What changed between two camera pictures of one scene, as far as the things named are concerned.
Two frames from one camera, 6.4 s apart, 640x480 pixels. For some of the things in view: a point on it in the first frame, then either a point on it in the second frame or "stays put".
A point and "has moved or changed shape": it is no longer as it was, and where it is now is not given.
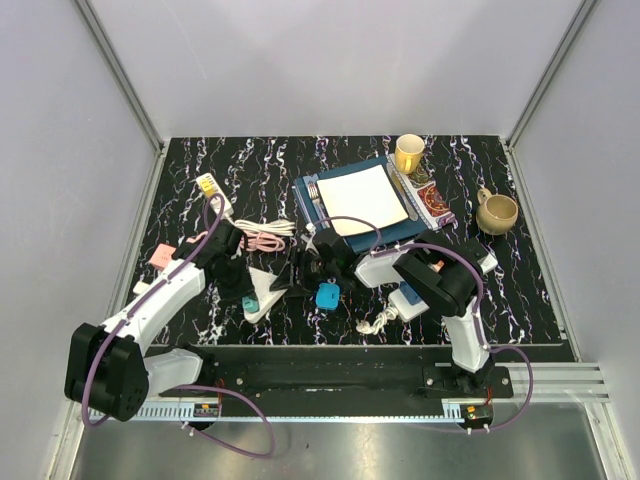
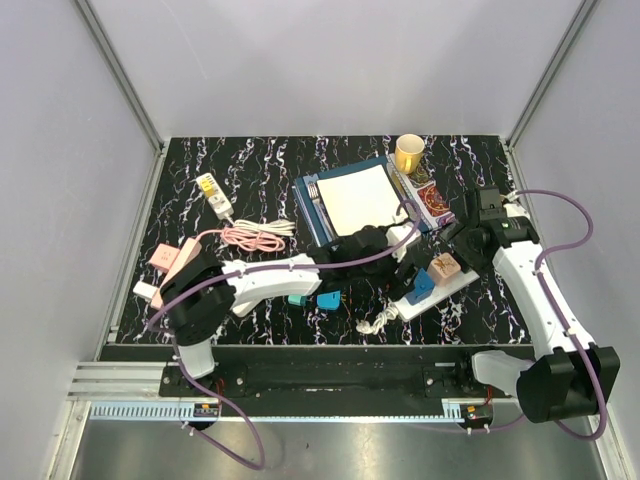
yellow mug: (408, 152) stays put
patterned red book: (423, 191) stays put
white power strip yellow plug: (209, 187) stays put
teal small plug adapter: (251, 306) has moved or changed shape
